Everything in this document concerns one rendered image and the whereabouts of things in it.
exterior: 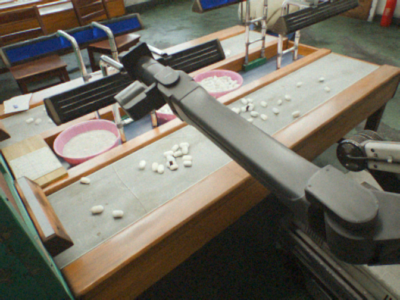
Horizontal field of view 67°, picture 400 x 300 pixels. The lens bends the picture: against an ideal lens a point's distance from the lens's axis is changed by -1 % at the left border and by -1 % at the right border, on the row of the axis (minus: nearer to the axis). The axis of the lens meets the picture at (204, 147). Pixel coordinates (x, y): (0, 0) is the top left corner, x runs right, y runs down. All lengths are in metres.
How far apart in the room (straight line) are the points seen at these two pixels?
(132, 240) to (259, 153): 0.57
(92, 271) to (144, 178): 0.37
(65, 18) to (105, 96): 2.82
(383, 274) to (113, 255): 0.89
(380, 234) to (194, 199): 0.70
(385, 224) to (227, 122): 0.24
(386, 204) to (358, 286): 1.01
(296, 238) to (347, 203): 1.10
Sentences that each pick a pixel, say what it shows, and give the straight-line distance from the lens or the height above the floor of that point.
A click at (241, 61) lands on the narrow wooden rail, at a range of 1.93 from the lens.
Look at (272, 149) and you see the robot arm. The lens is 0.40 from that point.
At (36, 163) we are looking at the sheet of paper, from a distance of 1.26.
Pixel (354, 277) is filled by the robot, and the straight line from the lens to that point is 1.34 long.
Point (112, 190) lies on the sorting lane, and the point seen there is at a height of 0.74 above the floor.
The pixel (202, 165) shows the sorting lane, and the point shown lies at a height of 0.74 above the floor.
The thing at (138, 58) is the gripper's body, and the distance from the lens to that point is 0.71.
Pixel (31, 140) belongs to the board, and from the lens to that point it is 1.41.
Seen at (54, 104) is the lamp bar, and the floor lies 1.09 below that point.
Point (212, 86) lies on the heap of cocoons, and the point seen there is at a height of 0.74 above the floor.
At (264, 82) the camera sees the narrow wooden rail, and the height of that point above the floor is 0.76.
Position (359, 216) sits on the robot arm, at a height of 1.24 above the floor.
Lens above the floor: 1.47
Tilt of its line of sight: 38 degrees down
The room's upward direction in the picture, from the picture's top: 4 degrees counter-clockwise
